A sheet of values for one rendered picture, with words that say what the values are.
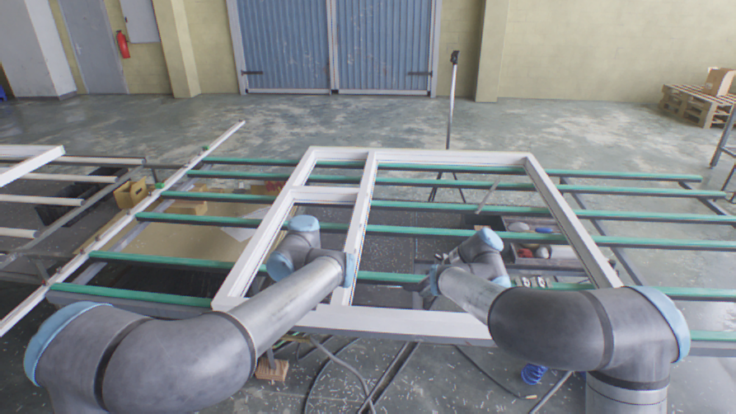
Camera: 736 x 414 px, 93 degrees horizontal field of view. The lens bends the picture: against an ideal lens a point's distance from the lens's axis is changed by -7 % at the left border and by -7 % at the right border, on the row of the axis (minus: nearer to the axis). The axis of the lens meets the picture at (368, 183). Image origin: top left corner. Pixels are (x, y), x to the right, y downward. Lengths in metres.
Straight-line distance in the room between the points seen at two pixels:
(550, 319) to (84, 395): 0.60
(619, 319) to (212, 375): 0.55
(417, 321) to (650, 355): 0.79
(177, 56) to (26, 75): 3.62
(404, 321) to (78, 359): 0.97
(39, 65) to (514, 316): 10.25
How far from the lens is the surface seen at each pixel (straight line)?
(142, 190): 2.93
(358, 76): 7.60
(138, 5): 8.95
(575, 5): 7.97
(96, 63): 10.15
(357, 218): 1.77
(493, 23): 7.19
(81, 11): 10.07
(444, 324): 1.32
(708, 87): 8.31
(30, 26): 10.28
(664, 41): 8.78
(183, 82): 8.54
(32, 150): 3.77
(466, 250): 1.26
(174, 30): 8.39
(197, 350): 0.52
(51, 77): 10.30
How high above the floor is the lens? 1.90
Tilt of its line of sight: 28 degrees down
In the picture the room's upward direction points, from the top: 1 degrees counter-clockwise
